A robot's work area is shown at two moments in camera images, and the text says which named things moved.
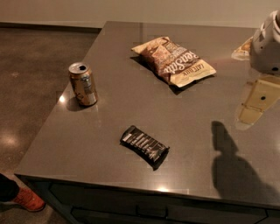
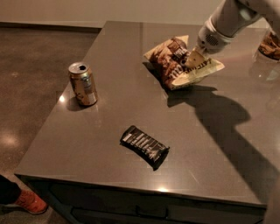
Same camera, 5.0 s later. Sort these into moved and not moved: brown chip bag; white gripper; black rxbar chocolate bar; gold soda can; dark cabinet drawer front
Moved: brown chip bag; white gripper
Not moved: dark cabinet drawer front; black rxbar chocolate bar; gold soda can
